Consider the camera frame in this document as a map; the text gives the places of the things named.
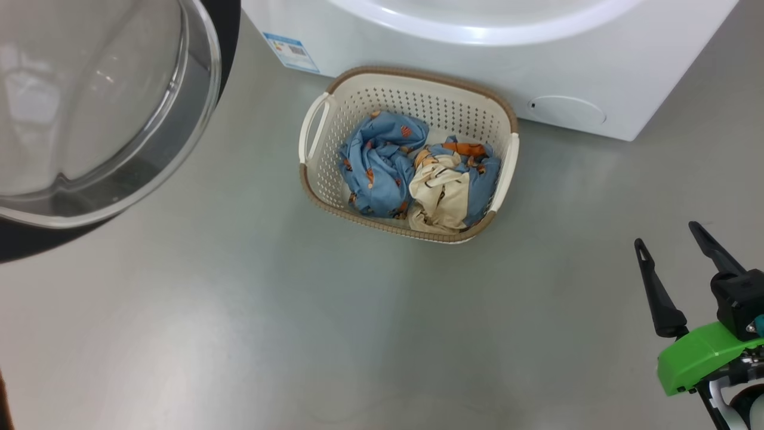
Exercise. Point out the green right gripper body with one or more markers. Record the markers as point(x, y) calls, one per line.
point(698, 355)

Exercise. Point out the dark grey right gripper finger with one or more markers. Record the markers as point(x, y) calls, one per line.
point(713, 248)
point(656, 292)

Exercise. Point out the cream printed garment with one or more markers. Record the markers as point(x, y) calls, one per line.
point(441, 194)

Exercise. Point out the blue patterned garment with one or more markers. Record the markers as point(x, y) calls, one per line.
point(379, 161)

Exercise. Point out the black round glass washer door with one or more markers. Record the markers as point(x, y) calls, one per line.
point(89, 101)

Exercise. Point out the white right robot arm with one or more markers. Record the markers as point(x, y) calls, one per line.
point(743, 406)

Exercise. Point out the white front-load washing machine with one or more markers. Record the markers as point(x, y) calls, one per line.
point(537, 65)

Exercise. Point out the round drain filter cover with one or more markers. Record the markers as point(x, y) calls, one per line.
point(567, 110)

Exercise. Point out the cream perforated laundry basket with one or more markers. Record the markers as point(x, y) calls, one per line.
point(358, 95)

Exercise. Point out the blue energy label sticker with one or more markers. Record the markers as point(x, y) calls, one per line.
point(291, 52)

